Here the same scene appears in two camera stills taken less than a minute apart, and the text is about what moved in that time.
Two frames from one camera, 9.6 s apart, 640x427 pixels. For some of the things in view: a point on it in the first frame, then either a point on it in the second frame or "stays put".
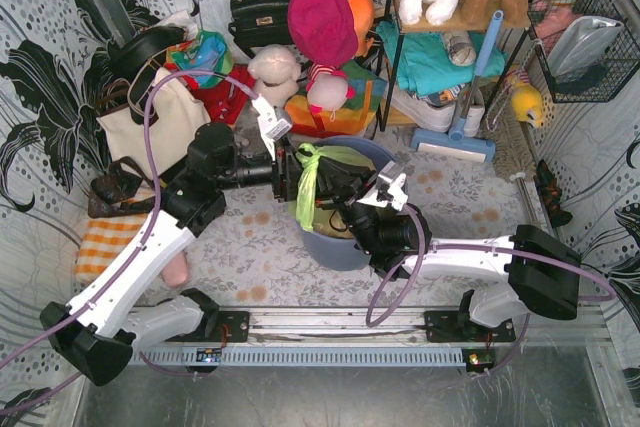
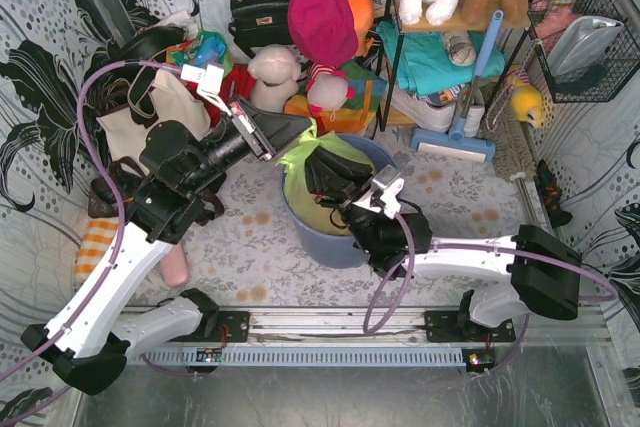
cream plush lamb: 276,70 stays put
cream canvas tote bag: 176,117 stays put
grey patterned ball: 460,49 stays put
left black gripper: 288,177 → 252,128
